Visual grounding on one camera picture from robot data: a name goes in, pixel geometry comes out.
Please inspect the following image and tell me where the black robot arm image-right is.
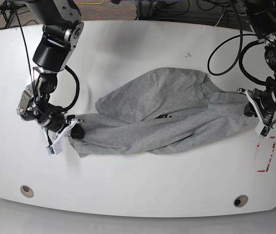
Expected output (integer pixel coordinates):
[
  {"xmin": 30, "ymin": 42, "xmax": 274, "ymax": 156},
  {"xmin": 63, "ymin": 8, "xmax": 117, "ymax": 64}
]
[{"xmin": 218, "ymin": 0, "xmax": 276, "ymax": 116}]

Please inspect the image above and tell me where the grey T-shirt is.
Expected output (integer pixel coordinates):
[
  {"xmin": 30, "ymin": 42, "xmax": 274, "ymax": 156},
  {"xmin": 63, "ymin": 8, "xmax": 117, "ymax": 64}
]
[{"xmin": 69, "ymin": 68, "xmax": 252, "ymax": 157}]

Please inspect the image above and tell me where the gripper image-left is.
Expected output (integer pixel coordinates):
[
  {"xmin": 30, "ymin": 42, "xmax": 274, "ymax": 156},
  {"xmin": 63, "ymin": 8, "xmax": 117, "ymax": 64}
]
[{"xmin": 42, "ymin": 114, "xmax": 85, "ymax": 139}]

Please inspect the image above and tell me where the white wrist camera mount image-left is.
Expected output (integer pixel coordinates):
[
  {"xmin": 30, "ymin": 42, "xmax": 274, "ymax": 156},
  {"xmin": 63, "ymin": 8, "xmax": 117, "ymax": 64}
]
[{"xmin": 44, "ymin": 118, "xmax": 84, "ymax": 155}]

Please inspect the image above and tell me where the red tape rectangle marking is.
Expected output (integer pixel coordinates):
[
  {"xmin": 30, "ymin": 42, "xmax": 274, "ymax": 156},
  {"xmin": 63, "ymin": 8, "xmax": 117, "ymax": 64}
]
[{"xmin": 255, "ymin": 136, "xmax": 276, "ymax": 173}]

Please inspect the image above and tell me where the yellow cable on floor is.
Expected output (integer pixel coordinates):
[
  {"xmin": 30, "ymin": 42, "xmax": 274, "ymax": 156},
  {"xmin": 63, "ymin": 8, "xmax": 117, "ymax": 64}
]
[{"xmin": 75, "ymin": 0, "xmax": 106, "ymax": 7}]

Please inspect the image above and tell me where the white wrist camera mount image-right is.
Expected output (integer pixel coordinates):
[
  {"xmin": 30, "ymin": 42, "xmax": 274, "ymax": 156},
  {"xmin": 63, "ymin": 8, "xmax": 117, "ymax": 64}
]
[{"xmin": 237, "ymin": 88, "xmax": 276, "ymax": 138}]

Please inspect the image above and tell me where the left table cable grommet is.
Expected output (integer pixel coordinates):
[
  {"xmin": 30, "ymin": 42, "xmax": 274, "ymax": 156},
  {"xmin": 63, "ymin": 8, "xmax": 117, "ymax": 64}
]
[{"xmin": 20, "ymin": 185, "xmax": 34, "ymax": 198}]

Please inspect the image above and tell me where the black robot arm image-left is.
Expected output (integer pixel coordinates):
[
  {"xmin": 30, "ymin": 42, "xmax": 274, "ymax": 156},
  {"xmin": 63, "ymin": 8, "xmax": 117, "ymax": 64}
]
[{"xmin": 18, "ymin": 0, "xmax": 86, "ymax": 139}]

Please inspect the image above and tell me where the black tripod stand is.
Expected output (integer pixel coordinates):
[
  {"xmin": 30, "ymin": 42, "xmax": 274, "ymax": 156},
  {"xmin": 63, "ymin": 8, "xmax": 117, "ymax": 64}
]
[{"xmin": 0, "ymin": 0, "xmax": 26, "ymax": 29}]

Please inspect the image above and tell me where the right table cable grommet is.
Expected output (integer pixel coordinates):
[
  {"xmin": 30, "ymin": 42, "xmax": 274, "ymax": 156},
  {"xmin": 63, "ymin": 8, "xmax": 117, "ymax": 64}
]
[{"xmin": 233, "ymin": 195, "xmax": 248, "ymax": 208}]

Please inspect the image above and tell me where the table cable grommet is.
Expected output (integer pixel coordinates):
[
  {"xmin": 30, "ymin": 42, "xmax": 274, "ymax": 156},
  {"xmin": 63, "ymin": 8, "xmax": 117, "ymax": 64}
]
[
  {"xmin": 233, "ymin": 195, "xmax": 248, "ymax": 208},
  {"xmin": 20, "ymin": 185, "xmax": 34, "ymax": 198}
]

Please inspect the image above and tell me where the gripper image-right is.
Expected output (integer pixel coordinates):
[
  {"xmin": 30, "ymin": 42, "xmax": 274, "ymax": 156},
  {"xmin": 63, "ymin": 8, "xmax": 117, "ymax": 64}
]
[{"xmin": 244, "ymin": 91, "xmax": 276, "ymax": 117}]

